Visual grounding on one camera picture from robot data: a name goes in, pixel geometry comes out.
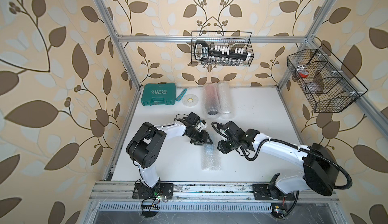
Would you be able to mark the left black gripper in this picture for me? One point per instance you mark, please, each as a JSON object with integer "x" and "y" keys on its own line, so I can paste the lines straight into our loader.
{"x": 202, "y": 137}

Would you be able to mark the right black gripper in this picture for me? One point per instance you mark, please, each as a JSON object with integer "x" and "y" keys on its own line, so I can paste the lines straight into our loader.
{"x": 222, "y": 148}

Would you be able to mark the clear bubble wrap sheet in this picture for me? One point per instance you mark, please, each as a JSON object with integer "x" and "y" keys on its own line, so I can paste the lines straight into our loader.
{"x": 210, "y": 158}

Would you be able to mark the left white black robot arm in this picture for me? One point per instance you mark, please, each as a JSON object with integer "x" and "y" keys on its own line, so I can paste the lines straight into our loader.
{"x": 146, "y": 144}

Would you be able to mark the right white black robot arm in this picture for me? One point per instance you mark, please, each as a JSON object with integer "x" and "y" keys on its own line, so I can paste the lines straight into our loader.
{"x": 317, "y": 169}

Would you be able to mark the bubble wrapped dark cylinder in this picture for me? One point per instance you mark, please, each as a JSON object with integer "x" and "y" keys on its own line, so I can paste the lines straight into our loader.
{"x": 211, "y": 101}

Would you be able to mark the bubble wrapped clear cylinder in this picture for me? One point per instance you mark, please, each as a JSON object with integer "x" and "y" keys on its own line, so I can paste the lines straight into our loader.
{"x": 225, "y": 99}

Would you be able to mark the silver compact disc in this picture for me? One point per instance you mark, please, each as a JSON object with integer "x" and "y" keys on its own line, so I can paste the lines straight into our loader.
{"x": 190, "y": 100}

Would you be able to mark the green plastic tool case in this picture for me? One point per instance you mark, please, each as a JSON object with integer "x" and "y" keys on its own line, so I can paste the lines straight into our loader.
{"x": 159, "y": 94}

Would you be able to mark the black socket bit holder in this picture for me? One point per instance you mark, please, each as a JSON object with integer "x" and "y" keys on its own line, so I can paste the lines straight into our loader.
{"x": 203, "y": 51}

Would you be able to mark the red item in basket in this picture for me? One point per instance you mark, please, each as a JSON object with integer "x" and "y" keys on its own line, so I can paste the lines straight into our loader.
{"x": 302, "y": 72}

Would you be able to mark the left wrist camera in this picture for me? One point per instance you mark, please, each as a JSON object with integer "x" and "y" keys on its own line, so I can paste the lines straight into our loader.
{"x": 194, "y": 120}

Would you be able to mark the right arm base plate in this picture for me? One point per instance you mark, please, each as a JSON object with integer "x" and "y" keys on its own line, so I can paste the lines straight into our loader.
{"x": 270, "y": 192}

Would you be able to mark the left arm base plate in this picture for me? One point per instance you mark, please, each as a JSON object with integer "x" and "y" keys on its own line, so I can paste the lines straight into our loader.
{"x": 153, "y": 191}

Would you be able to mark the back black wire basket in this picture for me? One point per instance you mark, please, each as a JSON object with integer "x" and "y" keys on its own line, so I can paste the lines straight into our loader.
{"x": 230, "y": 39}

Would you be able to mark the black wire basket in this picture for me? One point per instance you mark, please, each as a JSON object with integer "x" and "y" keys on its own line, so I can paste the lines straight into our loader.
{"x": 230, "y": 39}
{"x": 332, "y": 85}

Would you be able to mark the aluminium front rail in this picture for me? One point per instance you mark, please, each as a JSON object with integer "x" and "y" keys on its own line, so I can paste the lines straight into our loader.
{"x": 199, "y": 197}

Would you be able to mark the right black wire basket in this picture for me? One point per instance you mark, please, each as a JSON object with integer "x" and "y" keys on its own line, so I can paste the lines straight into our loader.
{"x": 332, "y": 85}

